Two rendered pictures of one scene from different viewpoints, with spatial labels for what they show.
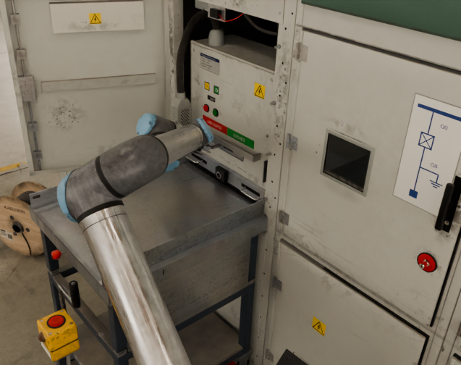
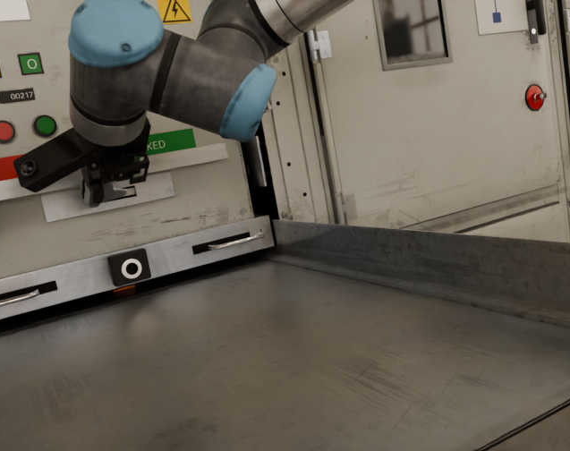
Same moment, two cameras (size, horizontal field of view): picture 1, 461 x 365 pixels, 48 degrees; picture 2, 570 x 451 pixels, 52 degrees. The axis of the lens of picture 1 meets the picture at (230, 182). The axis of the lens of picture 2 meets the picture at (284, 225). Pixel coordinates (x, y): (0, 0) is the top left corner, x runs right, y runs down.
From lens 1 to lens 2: 1.88 m
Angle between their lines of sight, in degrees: 73
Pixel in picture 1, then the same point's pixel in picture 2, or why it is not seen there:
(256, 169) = (216, 188)
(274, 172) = (288, 141)
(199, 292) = not seen: hidden behind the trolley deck
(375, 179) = (455, 27)
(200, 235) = (385, 251)
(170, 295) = not seen: hidden behind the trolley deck
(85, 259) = (529, 400)
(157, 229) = (319, 321)
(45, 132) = not seen: outside the picture
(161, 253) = (477, 268)
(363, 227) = (463, 112)
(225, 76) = (55, 14)
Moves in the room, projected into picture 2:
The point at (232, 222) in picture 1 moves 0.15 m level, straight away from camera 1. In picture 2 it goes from (328, 249) to (240, 260)
